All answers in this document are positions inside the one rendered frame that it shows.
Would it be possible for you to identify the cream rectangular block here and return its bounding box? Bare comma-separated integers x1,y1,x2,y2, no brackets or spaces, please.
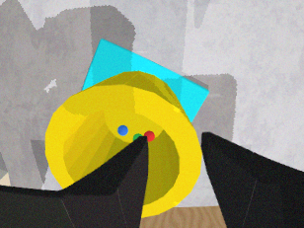
0,169,11,186

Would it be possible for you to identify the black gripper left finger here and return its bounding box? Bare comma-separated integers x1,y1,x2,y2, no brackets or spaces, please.
0,136,148,228

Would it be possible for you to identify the yellow cup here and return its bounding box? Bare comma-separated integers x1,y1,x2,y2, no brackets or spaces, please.
44,72,203,218

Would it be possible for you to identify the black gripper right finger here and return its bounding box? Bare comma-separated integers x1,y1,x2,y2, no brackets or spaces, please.
201,132,304,228

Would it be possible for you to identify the blue marble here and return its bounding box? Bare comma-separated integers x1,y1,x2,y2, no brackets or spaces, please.
116,125,128,136

